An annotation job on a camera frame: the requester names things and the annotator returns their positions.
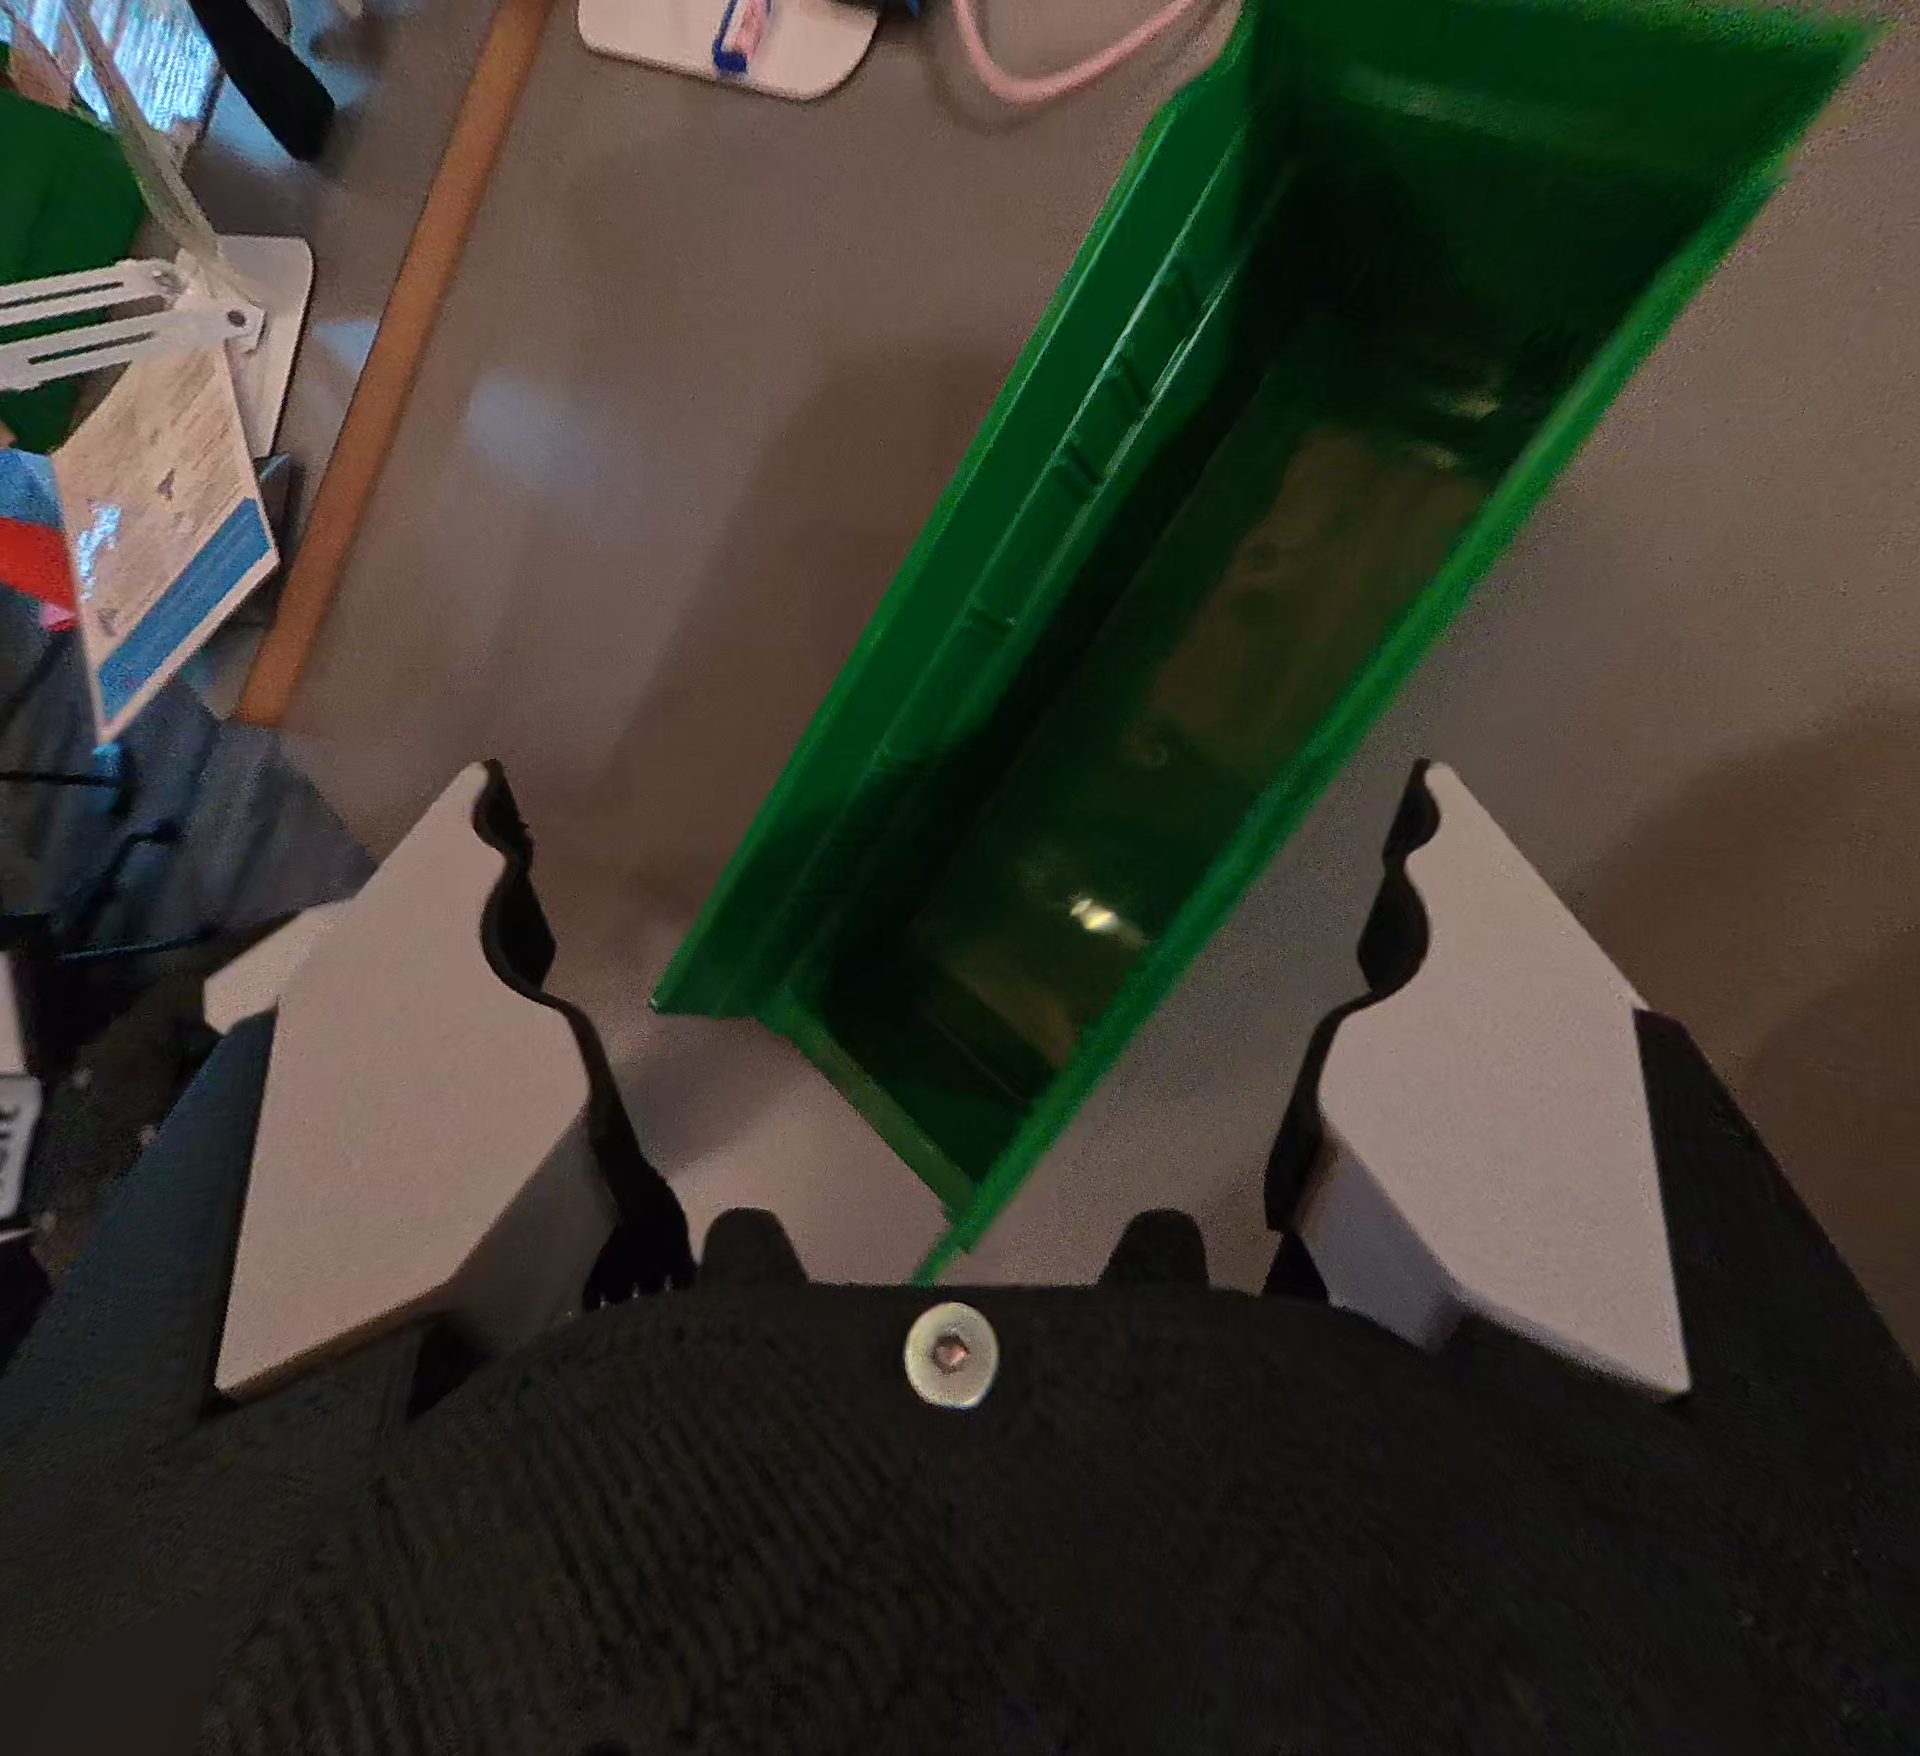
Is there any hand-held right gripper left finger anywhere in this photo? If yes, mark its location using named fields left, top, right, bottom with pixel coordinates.
left=201, top=757, right=699, bottom=1403

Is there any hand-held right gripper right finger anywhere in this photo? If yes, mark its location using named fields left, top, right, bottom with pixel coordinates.
left=1264, top=757, right=1696, bottom=1403

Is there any green plastic bin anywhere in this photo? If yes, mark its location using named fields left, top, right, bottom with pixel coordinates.
left=650, top=0, right=1888, bottom=1290

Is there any dark green object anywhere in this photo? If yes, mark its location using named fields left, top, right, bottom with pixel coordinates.
left=0, top=93, right=148, bottom=439

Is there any white stand base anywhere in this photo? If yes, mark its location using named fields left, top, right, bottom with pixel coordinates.
left=149, top=233, right=315, bottom=460

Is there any paper booklet blue stripe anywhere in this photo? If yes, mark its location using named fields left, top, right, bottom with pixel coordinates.
left=55, top=346, right=281, bottom=742

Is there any red fabric item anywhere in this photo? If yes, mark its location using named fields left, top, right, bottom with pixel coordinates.
left=0, top=517, right=80, bottom=627

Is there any white slotted bracket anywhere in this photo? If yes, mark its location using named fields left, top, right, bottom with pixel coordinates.
left=0, top=260, right=269, bottom=390

